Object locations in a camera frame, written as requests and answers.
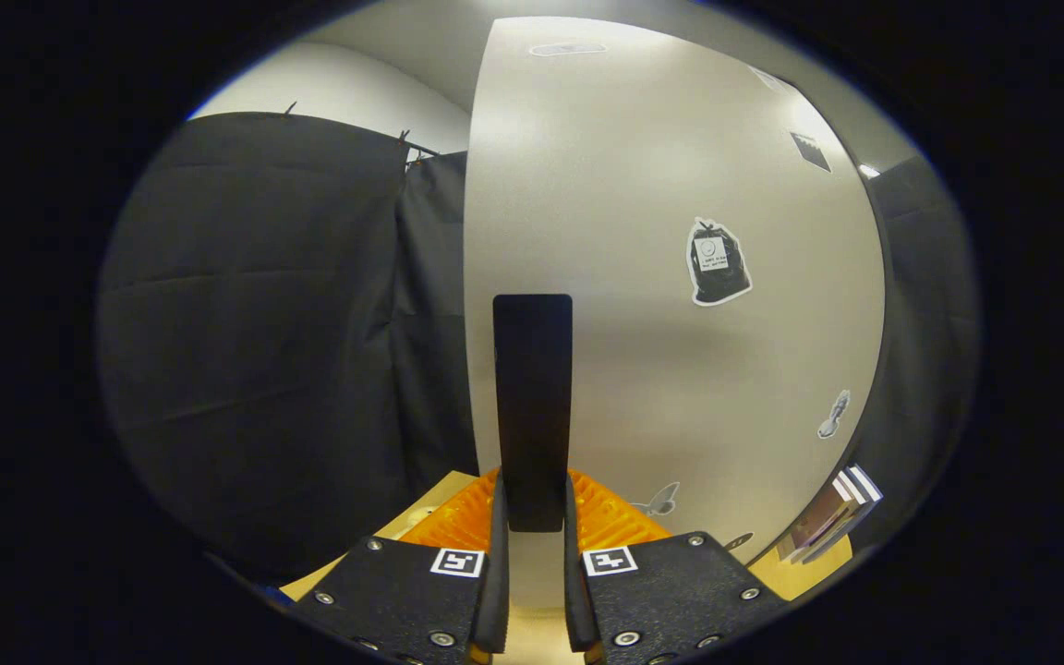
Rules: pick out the black backdrop cloth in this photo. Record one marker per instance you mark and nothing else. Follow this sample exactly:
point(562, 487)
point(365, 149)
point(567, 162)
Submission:
point(246, 351)

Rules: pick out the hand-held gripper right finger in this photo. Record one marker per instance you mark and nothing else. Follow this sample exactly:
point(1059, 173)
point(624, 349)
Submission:
point(671, 591)

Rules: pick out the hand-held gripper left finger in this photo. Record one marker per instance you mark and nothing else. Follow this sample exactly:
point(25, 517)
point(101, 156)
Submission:
point(403, 591)

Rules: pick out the white spine book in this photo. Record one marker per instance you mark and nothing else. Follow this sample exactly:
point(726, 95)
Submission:
point(841, 517)

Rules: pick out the beige cabinet door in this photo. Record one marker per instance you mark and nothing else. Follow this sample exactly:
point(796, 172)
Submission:
point(634, 351)

